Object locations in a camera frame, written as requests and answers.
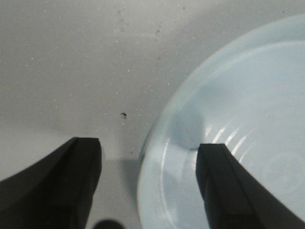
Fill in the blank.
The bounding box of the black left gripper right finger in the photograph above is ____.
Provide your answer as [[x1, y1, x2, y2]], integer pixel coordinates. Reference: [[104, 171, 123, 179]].
[[196, 144, 305, 229]]

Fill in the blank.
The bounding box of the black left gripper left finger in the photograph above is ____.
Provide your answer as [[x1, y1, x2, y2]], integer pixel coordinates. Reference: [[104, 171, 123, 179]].
[[0, 137, 102, 229]]

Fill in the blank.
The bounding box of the light blue round plate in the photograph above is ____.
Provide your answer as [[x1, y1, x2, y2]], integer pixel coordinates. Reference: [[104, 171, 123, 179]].
[[137, 15, 305, 229]]

